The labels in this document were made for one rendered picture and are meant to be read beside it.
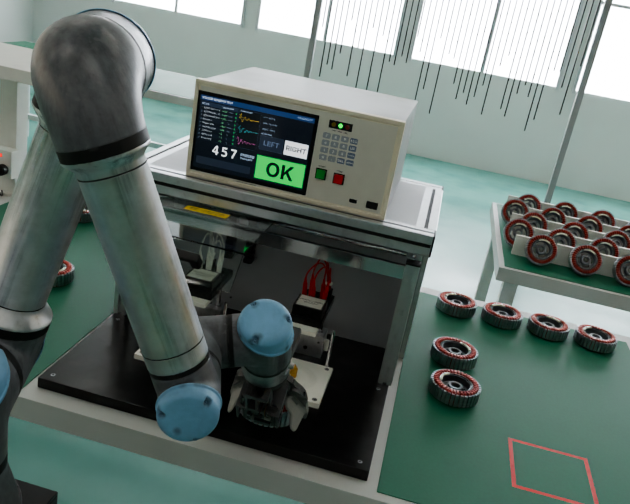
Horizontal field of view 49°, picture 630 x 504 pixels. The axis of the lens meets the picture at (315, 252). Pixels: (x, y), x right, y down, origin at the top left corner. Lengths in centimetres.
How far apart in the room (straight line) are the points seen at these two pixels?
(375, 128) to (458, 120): 633
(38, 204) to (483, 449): 96
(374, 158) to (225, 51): 675
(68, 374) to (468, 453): 79
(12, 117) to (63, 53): 163
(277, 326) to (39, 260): 31
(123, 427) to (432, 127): 668
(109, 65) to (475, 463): 101
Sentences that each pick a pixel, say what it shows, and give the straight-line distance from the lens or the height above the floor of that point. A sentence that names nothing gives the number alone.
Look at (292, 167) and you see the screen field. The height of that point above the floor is 118.
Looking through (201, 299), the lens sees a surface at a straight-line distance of 150.
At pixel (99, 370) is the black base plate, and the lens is 144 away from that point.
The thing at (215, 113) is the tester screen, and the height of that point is 126.
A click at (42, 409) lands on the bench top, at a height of 73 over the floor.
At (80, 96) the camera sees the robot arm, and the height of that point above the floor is 140.
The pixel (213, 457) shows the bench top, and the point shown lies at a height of 74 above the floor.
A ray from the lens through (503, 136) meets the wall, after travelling 775.
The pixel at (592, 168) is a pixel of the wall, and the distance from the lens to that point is 791.
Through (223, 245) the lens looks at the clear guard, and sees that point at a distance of 129.
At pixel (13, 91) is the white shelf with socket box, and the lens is 235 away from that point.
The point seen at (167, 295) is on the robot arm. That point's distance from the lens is 79.
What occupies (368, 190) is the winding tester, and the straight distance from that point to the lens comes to 142.
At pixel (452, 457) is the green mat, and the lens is 141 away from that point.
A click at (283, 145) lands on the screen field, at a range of 144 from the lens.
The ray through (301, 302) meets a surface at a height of 92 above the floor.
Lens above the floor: 154
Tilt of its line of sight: 21 degrees down
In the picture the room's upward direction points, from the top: 11 degrees clockwise
